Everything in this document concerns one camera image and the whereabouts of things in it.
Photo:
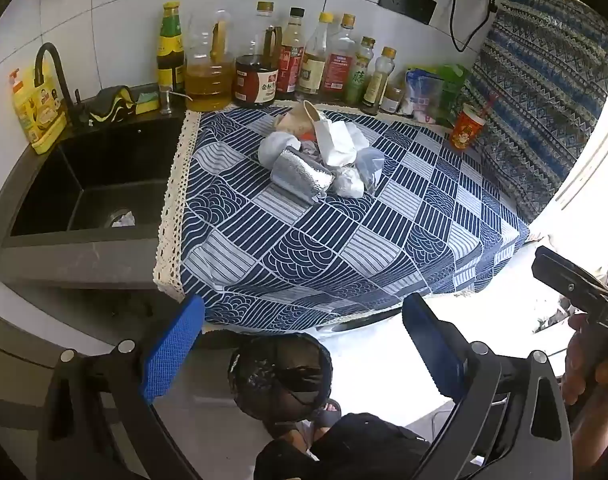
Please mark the brown paper cup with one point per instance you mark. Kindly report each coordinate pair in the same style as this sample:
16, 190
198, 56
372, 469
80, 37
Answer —
296, 119

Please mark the silver foil bag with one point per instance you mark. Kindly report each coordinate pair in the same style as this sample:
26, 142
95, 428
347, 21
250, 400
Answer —
301, 175

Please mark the yellow dish soap pouch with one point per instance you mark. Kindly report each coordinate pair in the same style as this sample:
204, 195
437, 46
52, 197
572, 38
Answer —
39, 110

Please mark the orange white wrapper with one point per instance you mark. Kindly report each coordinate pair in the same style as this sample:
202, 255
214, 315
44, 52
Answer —
308, 136

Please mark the plastic wrapped tissue ball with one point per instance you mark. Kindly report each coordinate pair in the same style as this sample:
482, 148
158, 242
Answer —
349, 183

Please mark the green plastic bag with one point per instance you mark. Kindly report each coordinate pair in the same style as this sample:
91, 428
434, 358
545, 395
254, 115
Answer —
456, 77

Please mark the blue striped patterned cloth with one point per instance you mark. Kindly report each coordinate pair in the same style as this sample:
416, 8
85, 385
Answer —
538, 110

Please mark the black wall socket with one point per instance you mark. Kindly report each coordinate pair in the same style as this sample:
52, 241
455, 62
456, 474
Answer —
406, 1

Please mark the clear plastic bag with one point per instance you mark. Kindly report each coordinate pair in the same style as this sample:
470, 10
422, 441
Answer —
369, 165

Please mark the paper scrap in drain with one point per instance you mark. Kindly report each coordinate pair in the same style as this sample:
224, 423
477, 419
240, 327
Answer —
124, 219

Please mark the black sink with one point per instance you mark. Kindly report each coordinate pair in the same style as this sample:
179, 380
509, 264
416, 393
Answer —
104, 170

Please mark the black cap red label bottle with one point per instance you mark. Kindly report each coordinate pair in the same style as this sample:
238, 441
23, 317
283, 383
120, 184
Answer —
290, 65

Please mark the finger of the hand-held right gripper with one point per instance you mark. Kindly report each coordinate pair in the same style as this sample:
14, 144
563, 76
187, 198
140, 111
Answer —
568, 280

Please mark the metal soap pump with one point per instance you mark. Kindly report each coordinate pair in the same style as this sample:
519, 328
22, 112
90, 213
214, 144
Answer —
168, 100

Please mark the black yellow cloth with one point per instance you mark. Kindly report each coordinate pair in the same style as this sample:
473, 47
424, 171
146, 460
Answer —
109, 105

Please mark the black faucet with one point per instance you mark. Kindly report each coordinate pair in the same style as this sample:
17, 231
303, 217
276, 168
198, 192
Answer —
59, 70

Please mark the dark soy sauce jug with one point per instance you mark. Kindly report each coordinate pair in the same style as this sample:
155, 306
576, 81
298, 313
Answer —
256, 80

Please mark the blue white patterned tablecloth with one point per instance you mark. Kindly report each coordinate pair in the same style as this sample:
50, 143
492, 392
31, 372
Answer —
294, 260

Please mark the red paper cup with straw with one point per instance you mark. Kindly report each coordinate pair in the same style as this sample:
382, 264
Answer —
466, 130

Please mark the squashed white paper cup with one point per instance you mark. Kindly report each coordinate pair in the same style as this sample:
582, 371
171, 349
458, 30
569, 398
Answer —
334, 142

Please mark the green label oil bottle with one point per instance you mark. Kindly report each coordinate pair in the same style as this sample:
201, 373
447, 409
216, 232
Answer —
359, 75

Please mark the yellow green sponge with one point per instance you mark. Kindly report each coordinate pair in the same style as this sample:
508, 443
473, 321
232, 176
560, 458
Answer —
146, 102

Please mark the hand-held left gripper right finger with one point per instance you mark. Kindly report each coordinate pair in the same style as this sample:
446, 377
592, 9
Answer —
431, 345

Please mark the crumpled white tissue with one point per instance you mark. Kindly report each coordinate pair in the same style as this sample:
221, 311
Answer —
358, 135

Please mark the person's black clothing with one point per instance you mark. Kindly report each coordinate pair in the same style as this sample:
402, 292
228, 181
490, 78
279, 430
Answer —
359, 450

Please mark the large cooking oil jug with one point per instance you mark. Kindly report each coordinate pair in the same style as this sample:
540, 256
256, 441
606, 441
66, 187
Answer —
209, 80

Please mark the white towel wad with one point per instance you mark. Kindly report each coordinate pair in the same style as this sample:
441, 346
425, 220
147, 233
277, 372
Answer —
276, 150

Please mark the yellow cap red label bottle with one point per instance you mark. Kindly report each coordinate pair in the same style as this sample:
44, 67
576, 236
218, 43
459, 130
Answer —
340, 65

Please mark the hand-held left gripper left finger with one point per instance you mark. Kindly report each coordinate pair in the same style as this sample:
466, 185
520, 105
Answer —
174, 347

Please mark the small seasoning jar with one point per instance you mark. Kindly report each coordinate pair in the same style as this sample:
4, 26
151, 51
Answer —
391, 100

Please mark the person's right hand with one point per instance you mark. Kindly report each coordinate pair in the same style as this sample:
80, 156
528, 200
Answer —
578, 360

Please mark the clear vinegar bottle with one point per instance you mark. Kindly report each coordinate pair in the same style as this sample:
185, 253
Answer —
314, 67

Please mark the small yellow cap bottle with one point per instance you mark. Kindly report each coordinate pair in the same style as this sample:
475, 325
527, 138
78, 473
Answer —
376, 85

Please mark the black bag lined trash bin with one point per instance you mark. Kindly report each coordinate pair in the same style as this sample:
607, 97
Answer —
279, 375

